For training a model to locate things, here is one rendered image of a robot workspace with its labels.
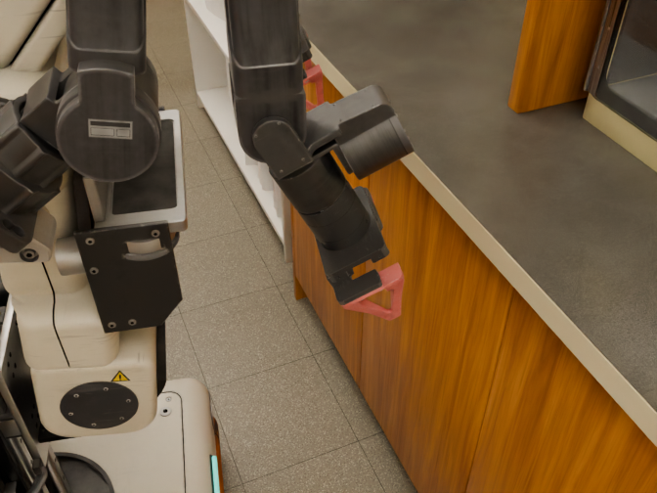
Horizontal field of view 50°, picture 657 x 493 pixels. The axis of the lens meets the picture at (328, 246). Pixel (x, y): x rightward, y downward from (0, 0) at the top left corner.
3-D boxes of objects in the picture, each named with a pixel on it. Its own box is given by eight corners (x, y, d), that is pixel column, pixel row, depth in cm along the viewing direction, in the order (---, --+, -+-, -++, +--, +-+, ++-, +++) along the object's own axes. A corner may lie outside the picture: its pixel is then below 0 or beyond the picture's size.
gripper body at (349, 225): (369, 196, 75) (338, 147, 70) (393, 257, 67) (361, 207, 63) (316, 223, 76) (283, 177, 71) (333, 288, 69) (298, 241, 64)
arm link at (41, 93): (16, 100, 59) (6, 133, 55) (100, 22, 56) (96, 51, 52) (102, 165, 64) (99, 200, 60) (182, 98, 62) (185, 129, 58)
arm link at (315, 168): (259, 146, 66) (267, 181, 62) (324, 111, 65) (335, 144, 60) (294, 195, 70) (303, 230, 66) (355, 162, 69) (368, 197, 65)
